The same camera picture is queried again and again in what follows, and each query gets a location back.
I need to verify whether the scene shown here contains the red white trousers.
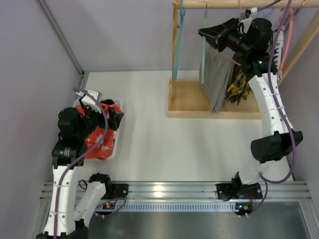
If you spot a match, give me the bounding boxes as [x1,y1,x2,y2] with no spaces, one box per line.
[75,103,122,160]

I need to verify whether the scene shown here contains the teal plastic hanger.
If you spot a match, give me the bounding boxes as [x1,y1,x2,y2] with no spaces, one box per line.
[172,0,185,80]

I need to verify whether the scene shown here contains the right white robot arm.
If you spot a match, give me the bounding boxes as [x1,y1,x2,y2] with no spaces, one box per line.
[198,18,303,201]

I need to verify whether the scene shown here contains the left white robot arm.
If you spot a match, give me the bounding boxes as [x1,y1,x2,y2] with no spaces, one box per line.
[36,98,124,239]

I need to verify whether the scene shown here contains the grey trousers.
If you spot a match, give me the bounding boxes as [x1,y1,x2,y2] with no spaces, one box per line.
[199,45,234,113]

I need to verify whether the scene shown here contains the light pink hanger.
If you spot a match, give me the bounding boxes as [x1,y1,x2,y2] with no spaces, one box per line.
[238,0,243,20]

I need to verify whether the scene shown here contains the white black printed trousers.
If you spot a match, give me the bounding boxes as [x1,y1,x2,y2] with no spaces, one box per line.
[269,26,285,72]

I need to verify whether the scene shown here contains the yellow camouflage trousers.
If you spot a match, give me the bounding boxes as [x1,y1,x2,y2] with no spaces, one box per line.
[225,53,251,107]

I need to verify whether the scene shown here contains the pink plastic hanger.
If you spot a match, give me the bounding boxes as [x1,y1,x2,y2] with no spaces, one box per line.
[277,8,295,80]

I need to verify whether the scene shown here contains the white perforated plastic basket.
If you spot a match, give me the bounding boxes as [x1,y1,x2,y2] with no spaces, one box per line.
[72,97,123,161]

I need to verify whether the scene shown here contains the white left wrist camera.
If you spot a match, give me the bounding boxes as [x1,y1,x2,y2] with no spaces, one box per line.
[76,89,103,113]

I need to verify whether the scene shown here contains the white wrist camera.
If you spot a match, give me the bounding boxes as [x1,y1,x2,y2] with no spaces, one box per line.
[76,89,103,113]
[239,7,259,28]

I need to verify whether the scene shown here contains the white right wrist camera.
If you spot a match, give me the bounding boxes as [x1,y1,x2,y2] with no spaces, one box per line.
[239,7,259,28]

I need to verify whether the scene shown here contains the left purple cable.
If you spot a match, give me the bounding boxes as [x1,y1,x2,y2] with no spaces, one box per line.
[52,87,109,239]

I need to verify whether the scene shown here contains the purple cable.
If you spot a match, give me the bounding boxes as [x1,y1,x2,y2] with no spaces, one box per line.
[234,0,297,217]
[52,87,109,239]

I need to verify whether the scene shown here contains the wooden clothes rack frame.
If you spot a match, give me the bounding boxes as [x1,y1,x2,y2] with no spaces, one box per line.
[167,0,319,120]

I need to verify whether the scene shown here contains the aluminium mounting rail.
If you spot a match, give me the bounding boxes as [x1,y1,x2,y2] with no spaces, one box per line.
[39,180,312,203]

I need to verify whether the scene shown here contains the slotted grey cable duct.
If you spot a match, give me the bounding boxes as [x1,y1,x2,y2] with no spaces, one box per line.
[92,201,237,212]

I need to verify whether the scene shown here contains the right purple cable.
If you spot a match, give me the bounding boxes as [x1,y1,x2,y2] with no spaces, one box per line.
[234,0,297,217]

